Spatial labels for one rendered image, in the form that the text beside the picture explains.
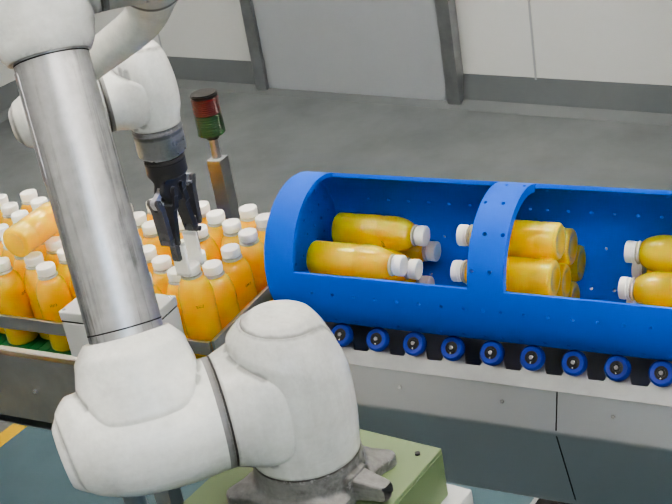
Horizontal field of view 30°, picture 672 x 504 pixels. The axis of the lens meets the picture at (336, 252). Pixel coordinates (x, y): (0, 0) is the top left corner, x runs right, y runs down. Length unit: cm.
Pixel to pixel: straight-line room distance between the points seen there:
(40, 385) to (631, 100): 365
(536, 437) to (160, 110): 88
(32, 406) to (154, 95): 86
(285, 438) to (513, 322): 63
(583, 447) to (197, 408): 86
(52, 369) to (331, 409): 111
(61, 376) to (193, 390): 105
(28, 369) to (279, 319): 115
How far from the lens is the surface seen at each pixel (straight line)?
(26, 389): 275
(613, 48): 573
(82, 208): 163
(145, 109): 220
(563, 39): 581
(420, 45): 612
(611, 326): 209
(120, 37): 195
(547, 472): 236
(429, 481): 180
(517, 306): 212
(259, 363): 161
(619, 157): 538
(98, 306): 164
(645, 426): 219
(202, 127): 286
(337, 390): 165
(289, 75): 664
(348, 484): 172
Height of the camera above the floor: 214
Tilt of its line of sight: 26 degrees down
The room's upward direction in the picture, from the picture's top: 10 degrees counter-clockwise
